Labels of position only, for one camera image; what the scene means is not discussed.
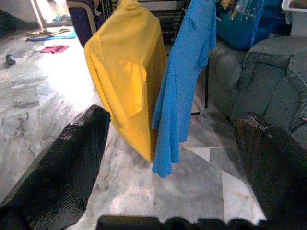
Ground flat blue rag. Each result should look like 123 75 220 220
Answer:
30 30 77 43

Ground white plastic bin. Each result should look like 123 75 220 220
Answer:
282 0 307 38

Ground small pink cloth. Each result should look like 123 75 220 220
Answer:
39 45 70 55

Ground yellow crumpled cloth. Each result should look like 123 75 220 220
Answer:
220 0 240 20

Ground dark purple armchair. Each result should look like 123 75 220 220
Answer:
66 0 113 48

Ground beige rag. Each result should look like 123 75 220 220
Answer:
25 28 70 41

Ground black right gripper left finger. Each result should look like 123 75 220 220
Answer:
0 104 111 230

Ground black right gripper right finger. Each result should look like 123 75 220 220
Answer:
234 112 307 230

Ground green leather sofa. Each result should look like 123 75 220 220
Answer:
207 35 307 144

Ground blue shirt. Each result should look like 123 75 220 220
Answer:
152 0 218 178

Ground yellow shirt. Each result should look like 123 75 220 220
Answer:
83 0 168 163

